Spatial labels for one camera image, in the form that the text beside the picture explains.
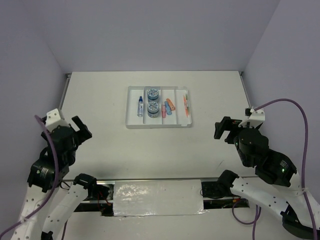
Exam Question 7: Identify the orange highlighter pen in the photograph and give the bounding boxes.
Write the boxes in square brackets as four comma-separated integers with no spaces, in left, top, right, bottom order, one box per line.
[183,95,189,118]

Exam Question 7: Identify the orange highlighter cap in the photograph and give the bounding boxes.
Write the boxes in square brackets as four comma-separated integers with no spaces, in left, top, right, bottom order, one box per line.
[166,98,176,111]

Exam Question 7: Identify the blue highlighter marker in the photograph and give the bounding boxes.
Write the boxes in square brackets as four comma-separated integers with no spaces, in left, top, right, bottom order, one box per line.
[164,101,172,115]

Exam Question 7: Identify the small blue bottle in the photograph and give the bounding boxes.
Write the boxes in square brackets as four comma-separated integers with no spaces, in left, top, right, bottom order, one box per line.
[137,96,144,117]

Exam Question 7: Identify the pink highlighter cap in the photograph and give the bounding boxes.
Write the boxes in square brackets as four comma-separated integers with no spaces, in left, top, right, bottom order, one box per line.
[161,104,167,119]

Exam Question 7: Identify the blue ink jar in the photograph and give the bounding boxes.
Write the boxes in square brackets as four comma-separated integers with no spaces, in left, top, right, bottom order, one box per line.
[146,88,160,103]
[147,101,160,118]

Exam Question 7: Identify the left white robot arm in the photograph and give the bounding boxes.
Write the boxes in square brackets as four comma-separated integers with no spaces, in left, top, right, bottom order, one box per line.
[11,109,98,240]

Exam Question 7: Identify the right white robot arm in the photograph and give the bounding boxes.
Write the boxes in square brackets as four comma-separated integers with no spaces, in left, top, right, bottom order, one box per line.
[213,116,320,240]

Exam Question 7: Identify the silver foil panel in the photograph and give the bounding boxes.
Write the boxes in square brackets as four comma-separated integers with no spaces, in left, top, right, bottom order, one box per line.
[113,179,205,217]

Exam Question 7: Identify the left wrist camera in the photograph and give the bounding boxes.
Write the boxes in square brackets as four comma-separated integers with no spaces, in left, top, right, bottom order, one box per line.
[41,108,69,133]

